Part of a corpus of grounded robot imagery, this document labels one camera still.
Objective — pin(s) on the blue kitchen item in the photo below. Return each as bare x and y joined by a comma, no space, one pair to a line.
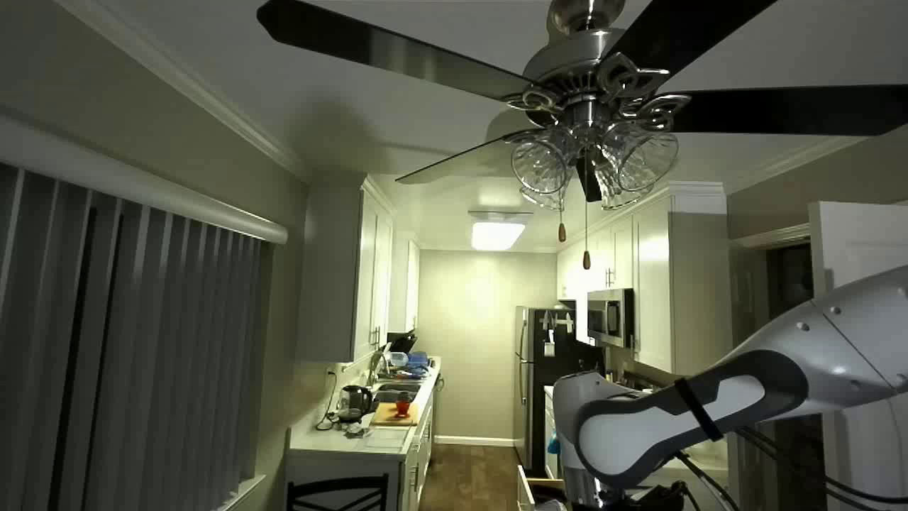
417,362

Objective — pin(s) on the white upper kitchen cabinet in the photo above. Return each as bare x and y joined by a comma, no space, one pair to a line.
372,272

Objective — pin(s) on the white blind valance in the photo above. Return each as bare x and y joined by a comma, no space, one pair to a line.
142,186

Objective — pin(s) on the small red item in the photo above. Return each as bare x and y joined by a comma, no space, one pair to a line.
400,406

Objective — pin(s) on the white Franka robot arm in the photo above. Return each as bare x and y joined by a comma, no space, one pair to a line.
851,349

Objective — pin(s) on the white kitchen counter with sink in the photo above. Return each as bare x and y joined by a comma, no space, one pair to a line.
377,450

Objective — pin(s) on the black coffee maker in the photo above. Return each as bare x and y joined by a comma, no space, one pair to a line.
400,338

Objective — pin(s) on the white door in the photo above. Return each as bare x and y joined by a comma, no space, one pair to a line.
851,235

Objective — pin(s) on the clear glass lamp shade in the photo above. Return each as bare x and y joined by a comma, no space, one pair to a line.
540,170
643,166

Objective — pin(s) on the wooden cutting board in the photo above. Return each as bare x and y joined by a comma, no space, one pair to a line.
387,414

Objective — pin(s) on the steel cooking pot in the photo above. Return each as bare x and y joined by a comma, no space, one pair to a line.
356,400

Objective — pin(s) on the rectangular kitchen ceiling light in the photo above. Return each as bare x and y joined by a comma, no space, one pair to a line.
496,231

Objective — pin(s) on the grey vertical window blinds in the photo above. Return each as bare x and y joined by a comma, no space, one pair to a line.
142,377

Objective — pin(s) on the silver ceiling fan motor housing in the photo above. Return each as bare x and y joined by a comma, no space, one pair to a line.
577,57

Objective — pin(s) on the dark steel refrigerator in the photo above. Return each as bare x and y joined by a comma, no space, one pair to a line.
540,377

